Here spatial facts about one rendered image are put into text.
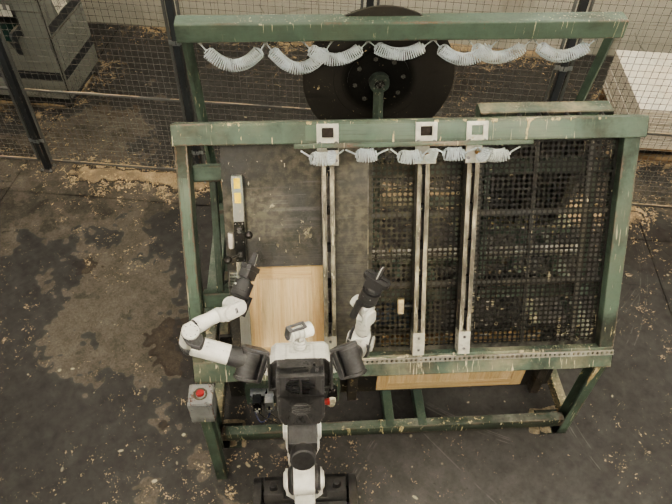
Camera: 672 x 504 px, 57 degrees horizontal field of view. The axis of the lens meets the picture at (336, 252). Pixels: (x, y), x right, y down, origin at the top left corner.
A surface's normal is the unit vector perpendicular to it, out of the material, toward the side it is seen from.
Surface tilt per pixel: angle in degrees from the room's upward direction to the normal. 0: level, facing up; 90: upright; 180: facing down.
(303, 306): 60
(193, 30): 90
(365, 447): 0
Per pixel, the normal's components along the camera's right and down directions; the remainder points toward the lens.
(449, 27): 0.06, 0.73
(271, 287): 0.06, 0.29
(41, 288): 0.02, -0.68
